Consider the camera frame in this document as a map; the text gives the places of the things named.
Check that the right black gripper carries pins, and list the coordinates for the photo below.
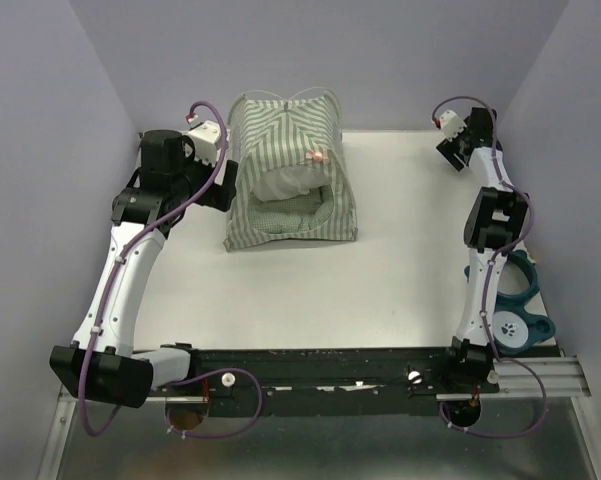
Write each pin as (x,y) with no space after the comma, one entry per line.
(447,149)

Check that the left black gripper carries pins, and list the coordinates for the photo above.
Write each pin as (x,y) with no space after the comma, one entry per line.
(220,196)

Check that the green striped pet tent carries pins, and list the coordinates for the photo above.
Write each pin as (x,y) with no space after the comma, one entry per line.
(285,149)

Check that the green checkered cushion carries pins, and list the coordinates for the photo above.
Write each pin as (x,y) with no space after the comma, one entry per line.
(298,214)

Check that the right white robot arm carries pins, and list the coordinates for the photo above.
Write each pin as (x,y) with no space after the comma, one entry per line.
(493,227)

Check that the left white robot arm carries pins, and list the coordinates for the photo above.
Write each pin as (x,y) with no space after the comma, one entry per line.
(100,363)

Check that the teal paw print toy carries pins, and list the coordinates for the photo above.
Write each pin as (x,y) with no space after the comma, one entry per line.
(520,315)

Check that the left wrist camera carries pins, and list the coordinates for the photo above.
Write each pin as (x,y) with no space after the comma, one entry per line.
(201,141)

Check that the black mounting rail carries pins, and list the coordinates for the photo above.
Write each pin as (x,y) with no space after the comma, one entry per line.
(330,382)

